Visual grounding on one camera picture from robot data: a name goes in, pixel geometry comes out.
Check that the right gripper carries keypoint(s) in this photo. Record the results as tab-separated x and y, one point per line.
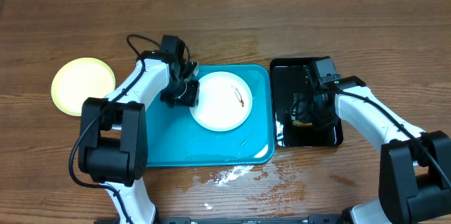
301	111

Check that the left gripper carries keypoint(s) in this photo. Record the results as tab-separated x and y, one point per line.
191	100

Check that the green yellow sponge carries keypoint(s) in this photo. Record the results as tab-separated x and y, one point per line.
301	124

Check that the white plate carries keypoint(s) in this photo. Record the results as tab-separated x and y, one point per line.
225	102

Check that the yellow-green plate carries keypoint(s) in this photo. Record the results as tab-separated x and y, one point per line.
79	79

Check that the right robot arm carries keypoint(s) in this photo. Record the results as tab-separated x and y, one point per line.
414	179

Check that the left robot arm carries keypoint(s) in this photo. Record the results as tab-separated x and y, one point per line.
112	149

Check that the black rectangular tray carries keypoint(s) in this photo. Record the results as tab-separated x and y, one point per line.
290	76

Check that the teal plastic tray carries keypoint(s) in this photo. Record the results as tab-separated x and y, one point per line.
175	139

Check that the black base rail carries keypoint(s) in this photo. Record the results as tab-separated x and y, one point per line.
312	219

